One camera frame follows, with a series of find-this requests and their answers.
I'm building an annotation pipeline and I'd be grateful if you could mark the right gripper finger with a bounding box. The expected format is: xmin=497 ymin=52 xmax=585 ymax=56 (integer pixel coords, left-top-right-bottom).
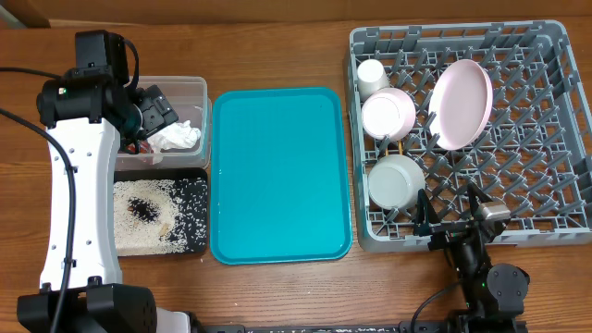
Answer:
xmin=467 ymin=183 xmax=493 ymax=220
xmin=414 ymin=189 xmax=439 ymax=227

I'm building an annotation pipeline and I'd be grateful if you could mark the white napkin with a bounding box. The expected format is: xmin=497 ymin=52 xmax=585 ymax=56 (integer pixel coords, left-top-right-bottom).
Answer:
xmin=147 ymin=120 xmax=202 ymax=152

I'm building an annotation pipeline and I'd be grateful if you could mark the red snack wrapper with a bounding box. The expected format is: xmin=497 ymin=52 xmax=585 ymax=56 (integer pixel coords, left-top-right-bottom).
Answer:
xmin=120 ymin=141 xmax=154 ymax=164

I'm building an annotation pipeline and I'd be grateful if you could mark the grey shallow bowl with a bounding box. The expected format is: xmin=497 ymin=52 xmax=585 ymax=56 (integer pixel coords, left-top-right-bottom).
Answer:
xmin=367 ymin=154 xmax=426 ymax=210

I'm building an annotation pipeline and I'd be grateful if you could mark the white round plate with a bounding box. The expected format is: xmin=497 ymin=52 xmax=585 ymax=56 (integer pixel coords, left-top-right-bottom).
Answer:
xmin=428 ymin=59 xmax=493 ymax=151

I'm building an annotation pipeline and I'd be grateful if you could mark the pink bowl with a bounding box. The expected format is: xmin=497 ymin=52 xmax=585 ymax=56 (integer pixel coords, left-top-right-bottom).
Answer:
xmin=362 ymin=88 xmax=416 ymax=142

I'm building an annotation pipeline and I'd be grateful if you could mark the pale green paper cup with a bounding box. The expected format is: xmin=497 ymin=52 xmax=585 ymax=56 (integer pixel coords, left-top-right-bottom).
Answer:
xmin=357 ymin=59 xmax=390 ymax=102

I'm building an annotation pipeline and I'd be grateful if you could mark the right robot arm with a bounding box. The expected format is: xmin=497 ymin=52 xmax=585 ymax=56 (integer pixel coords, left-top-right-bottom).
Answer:
xmin=408 ymin=182 xmax=530 ymax=333

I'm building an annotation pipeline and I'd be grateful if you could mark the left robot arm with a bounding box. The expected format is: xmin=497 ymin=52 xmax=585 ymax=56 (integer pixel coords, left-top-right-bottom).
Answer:
xmin=17 ymin=31 xmax=202 ymax=332

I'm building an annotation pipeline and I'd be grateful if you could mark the clear plastic storage bin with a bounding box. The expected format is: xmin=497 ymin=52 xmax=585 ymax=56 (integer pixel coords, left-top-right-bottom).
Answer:
xmin=115 ymin=76 xmax=212 ymax=171

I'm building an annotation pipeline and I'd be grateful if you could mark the black plastic tray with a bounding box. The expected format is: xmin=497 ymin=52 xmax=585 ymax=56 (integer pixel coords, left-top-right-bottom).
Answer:
xmin=113 ymin=166 xmax=210 ymax=258

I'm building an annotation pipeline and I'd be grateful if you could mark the spilled rice pile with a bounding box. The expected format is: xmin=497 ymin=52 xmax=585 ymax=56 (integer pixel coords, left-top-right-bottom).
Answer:
xmin=113 ymin=178 xmax=209 ymax=257

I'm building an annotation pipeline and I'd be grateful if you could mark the teal serving tray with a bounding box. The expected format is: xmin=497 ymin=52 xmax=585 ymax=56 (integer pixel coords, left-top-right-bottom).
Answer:
xmin=210 ymin=87 xmax=352 ymax=265

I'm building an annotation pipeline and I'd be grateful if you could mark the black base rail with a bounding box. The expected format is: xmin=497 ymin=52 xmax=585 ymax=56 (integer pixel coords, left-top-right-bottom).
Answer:
xmin=204 ymin=321 xmax=528 ymax=333

